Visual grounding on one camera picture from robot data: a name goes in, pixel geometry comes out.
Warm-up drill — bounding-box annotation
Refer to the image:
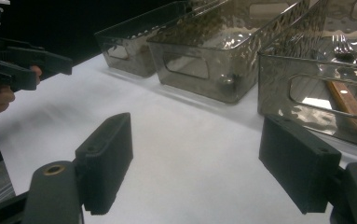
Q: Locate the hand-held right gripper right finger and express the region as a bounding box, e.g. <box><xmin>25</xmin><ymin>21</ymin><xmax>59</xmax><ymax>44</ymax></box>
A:
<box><xmin>258</xmin><ymin>113</ymin><xmax>342</xmax><ymax>216</ymax></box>

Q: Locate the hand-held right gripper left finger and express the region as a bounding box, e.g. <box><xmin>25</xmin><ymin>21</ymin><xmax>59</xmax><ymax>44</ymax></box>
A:
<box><xmin>74</xmin><ymin>112</ymin><xmax>134</xmax><ymax>217</ymax></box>

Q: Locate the smoky clear plastic bin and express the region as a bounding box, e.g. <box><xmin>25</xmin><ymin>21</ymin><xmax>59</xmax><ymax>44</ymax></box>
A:
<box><xmin>94</xmin><ymin>0</ymin><xmax>230</xmax><ymax>78</ymax></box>
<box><xmin>257</xmin><ymin>0</ymin><xmax>357</xmax><ymax>150</ymax></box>
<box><xmin>146</xmin><ymin>0</ymin><xmax>310</xmax><ymax>105</ymax></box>

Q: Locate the wooden handled knife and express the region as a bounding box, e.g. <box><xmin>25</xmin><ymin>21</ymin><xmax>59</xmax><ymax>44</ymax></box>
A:
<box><xmin>323</xmin><ymin>77</ymin><xmax>357</xmax><ymax>134</ymax></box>

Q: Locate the wooden handled fork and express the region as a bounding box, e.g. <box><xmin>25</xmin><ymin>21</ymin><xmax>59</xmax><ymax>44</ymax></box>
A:
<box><xmin>330</xmin><ymin>33</ymin><xmax>357</xmax><ymax>97</ymax></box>

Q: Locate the white table cover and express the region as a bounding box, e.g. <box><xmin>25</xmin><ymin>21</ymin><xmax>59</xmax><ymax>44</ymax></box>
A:
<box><xmin>0</xmin><ymin>52</ymin><xmax>357</xmax><ymax>224</ymax></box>

